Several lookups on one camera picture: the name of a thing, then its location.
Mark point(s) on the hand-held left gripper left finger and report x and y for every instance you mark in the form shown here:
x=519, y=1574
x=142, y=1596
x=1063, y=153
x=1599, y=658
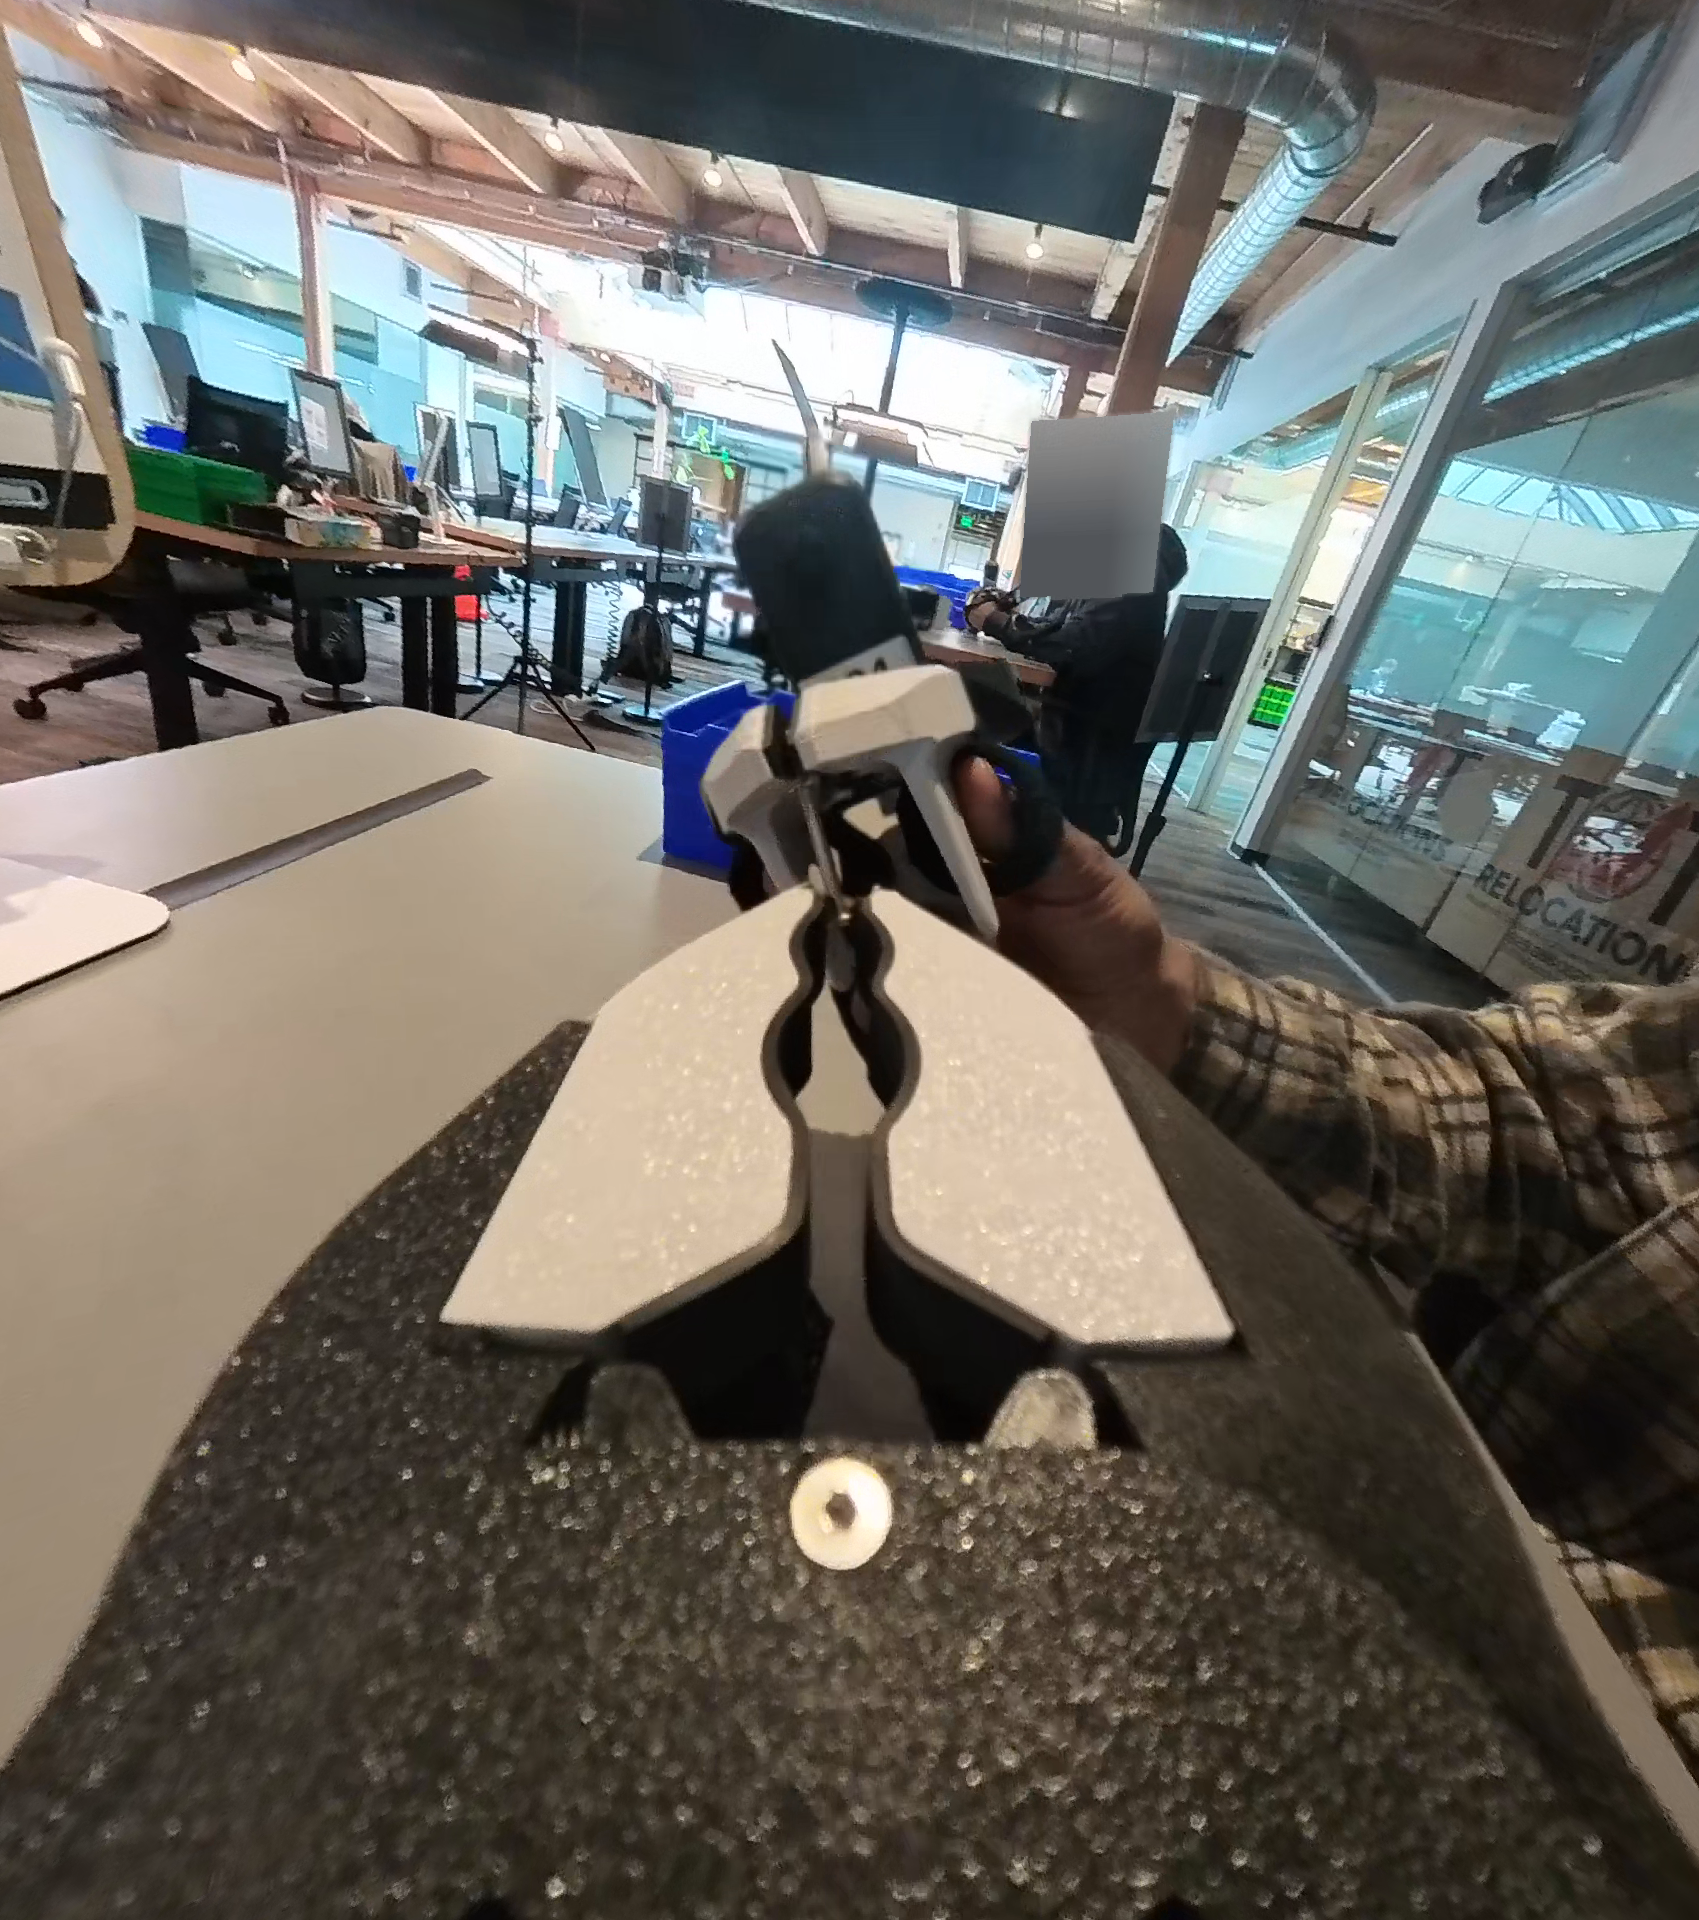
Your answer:
x=639, y=1171

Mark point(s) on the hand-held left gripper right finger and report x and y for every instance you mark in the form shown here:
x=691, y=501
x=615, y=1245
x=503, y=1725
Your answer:
x=1043, y=1184

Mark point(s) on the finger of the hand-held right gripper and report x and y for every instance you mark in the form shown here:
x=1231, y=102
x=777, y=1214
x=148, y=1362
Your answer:
x=751, y=794
x=885, y=717

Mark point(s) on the blue plastic bin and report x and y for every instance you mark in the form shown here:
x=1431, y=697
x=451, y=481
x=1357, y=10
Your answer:
x=683, y=781

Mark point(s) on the silver bolt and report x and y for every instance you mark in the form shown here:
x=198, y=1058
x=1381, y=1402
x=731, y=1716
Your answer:
x=819, y=836

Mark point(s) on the person's right hand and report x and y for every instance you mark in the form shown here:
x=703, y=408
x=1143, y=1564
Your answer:
x=1089, y=945

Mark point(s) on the small blue bin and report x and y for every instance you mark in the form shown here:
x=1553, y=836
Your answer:
x=961, y=590

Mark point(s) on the black monitor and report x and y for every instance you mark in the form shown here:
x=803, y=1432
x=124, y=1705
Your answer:
x=663, y=519

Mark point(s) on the black backpack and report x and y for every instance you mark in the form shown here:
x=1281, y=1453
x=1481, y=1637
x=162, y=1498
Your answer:
x=645, y=644

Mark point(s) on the black tripod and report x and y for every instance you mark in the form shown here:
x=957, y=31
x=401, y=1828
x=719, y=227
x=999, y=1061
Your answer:
x=537, y=601

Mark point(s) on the black panel on tripod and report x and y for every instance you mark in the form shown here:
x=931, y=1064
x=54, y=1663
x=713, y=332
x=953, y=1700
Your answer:
x=1201, y=660

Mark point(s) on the wooden column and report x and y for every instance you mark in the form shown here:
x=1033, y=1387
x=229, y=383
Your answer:
x=1171, y=271

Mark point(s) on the wooden office desk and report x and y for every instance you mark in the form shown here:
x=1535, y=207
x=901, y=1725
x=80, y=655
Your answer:
x=337, y=542

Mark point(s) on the black office chair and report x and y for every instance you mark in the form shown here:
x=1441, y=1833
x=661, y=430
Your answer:
x=158, y=644

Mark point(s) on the printed cardboard box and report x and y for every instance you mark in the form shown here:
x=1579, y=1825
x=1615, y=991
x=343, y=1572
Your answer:
x=1613, y=901

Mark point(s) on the green crate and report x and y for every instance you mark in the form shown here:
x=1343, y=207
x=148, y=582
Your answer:
x=188, y=481

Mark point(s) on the white rounded mat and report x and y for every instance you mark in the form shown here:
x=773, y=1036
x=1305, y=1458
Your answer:
x=24, y=931

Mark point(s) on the person's plaid shirt torso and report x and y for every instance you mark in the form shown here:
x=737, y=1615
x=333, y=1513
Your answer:
x=1689, y=1500

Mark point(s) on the silver ventilation duct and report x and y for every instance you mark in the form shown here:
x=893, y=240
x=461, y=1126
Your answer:
x=1283, y=164

